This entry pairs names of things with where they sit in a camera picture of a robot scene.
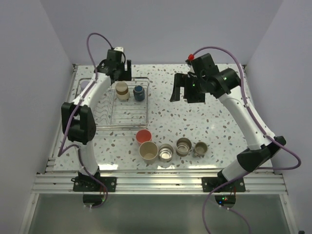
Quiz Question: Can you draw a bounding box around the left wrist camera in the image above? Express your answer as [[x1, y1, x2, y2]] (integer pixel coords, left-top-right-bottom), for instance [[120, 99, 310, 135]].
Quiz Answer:
[[114, 47, 124, 55]]

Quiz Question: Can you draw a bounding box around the steel cup front left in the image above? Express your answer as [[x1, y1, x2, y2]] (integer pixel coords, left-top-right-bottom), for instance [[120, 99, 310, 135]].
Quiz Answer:
[[158, 144, 174, 163]]

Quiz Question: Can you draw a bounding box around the small olive handled cup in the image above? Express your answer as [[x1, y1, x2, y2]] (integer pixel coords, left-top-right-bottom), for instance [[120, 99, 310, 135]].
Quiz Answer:
[[194, 142, 208, 157]]

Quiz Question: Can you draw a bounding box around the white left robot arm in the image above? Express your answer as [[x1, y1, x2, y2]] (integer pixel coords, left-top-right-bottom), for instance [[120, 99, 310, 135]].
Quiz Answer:
[[58, 47, 132, 192]]

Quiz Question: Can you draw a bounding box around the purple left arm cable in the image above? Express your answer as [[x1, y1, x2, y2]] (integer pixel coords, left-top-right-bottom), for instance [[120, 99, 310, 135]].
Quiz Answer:
[[58, 32, 115, 208]]

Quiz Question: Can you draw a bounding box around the aluminium rail table edge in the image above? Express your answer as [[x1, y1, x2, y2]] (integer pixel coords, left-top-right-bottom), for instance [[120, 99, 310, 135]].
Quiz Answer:
[[31, 169, 287, 195]]

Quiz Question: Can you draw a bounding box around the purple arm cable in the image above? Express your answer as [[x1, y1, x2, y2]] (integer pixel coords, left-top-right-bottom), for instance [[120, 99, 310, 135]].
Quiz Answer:
[[195, 45, 302, 234], [58, 32, 115, 208]]

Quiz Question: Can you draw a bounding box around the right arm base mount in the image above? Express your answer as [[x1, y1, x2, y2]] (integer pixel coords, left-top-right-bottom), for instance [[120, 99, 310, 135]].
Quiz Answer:
[[201, 176, 246, 193]]

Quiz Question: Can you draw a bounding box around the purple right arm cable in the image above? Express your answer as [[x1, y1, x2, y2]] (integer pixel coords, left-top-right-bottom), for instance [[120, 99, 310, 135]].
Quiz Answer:
[[195, 45, 302, 234]]

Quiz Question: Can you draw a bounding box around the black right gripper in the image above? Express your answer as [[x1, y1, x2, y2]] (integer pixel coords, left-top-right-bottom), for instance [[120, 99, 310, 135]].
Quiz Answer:
[[170, 72, 207, 103]]

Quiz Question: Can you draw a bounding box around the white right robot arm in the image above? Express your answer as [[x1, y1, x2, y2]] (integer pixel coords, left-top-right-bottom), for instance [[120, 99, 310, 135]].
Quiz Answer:
[[170, 54, 286, 192]]

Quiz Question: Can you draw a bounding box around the beige plastic cup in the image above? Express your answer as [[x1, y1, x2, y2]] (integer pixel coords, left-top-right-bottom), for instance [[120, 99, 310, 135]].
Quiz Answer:
[[139, 141, 158, 165]]

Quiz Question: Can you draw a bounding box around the steel wire dish rack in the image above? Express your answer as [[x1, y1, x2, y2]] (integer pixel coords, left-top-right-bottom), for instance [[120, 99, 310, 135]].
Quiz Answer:
[[72, 74, 150, 131]]

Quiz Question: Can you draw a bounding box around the steel cup front right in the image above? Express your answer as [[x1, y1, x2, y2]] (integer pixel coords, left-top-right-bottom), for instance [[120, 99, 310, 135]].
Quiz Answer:
[[176, 137, 192, 157]]

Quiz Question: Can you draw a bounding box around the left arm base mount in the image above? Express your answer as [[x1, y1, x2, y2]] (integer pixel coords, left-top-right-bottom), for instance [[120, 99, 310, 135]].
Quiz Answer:
[[71, 175, 117, 192]]

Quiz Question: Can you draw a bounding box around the dark blue ceramic mug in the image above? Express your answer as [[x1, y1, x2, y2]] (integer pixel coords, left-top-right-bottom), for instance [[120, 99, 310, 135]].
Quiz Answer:
[[133, 85, 145, 102]]

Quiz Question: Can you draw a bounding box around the pink plastic cup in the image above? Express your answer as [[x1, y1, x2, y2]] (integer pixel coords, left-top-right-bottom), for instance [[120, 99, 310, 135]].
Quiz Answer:
[[136, 129, 152, 146]]

